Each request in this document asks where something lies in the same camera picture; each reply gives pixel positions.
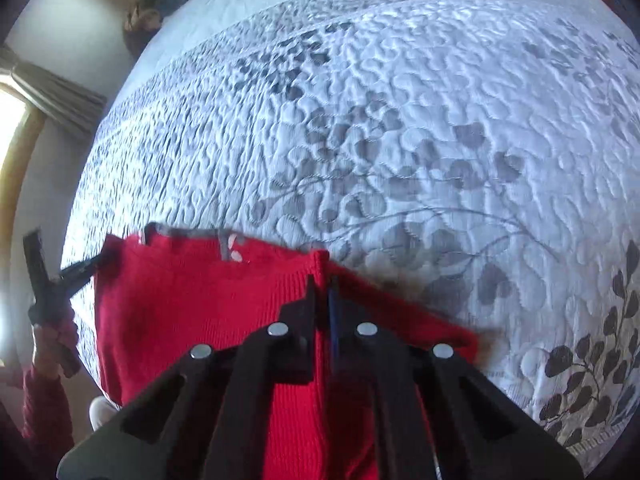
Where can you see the red knitted sweater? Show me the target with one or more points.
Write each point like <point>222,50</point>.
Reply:
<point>200,310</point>

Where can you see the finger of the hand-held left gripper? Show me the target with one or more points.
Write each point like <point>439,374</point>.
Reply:
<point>82,269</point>
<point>34,255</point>

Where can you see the window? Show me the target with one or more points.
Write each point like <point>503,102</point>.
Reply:
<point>15,130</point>

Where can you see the person's left hand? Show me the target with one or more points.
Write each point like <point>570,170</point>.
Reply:
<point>52,345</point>

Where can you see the beige curtain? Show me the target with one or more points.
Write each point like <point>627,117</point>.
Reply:
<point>55,90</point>

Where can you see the grey leaf-print quilt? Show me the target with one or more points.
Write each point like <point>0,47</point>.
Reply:
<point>400,110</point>

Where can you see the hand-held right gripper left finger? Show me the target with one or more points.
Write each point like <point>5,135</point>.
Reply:
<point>295,320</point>

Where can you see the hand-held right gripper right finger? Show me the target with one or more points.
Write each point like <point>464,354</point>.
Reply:
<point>334,320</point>

